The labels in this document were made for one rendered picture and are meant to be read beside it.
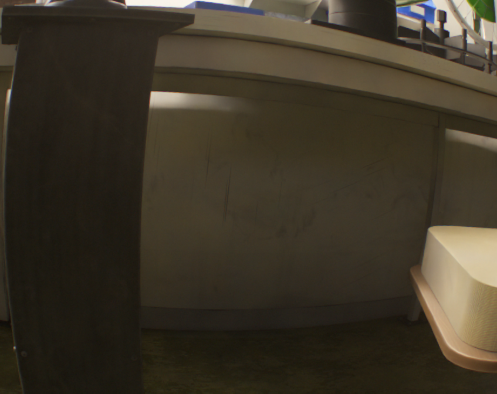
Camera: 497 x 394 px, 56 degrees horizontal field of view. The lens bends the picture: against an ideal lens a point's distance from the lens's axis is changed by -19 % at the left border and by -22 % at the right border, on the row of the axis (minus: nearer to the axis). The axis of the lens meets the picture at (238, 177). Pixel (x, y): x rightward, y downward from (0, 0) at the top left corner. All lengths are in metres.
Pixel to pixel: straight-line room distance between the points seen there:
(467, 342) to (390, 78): 0.71
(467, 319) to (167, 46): 0.68
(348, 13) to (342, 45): 0.08
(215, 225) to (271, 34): 1.09
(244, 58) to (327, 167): 1.10
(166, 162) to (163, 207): 0.15
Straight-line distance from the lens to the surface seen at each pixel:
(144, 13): 0.60
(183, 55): 0.92
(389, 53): 1.00
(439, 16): 1.43
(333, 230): 2.03
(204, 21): 0.88
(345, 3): 1.00
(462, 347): 0.44
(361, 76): 1.03
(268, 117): 1.90
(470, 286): 0.45
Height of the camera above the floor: 0.72
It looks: 5 degrees down
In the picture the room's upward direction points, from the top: 5 degrees clockwise
